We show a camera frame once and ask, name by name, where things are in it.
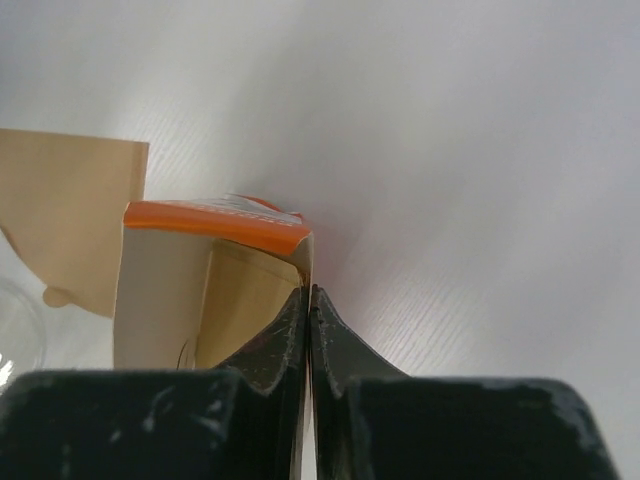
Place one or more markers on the clear glass crystal dripper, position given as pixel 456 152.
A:
pixel 23 336

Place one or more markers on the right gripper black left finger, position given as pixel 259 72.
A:
pixel 239 420

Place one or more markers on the orange coffee filter box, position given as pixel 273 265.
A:
pixel 198 279

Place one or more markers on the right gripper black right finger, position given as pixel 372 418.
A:
pixel 373 421

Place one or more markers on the stack of brown filters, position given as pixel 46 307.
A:
pixel 245 290

